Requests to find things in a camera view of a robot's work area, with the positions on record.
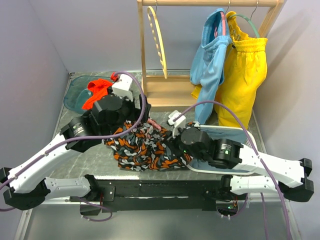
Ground pink hanger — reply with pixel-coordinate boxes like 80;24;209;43
214;11;226;38
147;118;162;131

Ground camouflage patterned shorts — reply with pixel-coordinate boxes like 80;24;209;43
104;123;193;172

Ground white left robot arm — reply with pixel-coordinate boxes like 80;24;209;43
0;94;151;211

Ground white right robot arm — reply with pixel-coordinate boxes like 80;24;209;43
172;126;314;203

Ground orange shorts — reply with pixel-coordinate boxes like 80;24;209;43
82;78;113;110

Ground yellow hanger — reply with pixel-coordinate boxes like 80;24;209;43
147;6;168;79

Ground light blue shorts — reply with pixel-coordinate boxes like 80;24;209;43
189;7;233;125

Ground yellow shorts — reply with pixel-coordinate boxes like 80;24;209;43
191;11;268;127

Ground pink hanger under blue shorts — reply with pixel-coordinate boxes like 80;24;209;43
214;11;226;38

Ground green hanger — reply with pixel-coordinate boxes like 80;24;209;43
227;14;260;38

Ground wooden clothes rack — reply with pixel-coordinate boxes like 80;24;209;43
137;0;284;112

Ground teal plastic bin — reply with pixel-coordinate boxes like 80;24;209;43
63;75;114;114

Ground grey-blue cloth in basket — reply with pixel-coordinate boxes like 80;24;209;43
187;125;251;176

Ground white laundry basket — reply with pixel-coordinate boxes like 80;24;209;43
181;124;257;170

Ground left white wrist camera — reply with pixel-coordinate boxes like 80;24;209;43
111;74;133;101

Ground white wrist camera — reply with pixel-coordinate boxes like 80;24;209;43
111;74;133;101
167;110;186;138

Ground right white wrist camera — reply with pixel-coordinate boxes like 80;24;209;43
167;110;186;138

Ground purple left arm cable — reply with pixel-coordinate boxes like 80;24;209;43
0;70;147;222

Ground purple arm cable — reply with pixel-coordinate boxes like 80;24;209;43
0;70;147;222
174;100;293;240

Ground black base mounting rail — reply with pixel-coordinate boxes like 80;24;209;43
69;178;251;216

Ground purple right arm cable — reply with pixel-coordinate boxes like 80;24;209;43
174;100;293;240

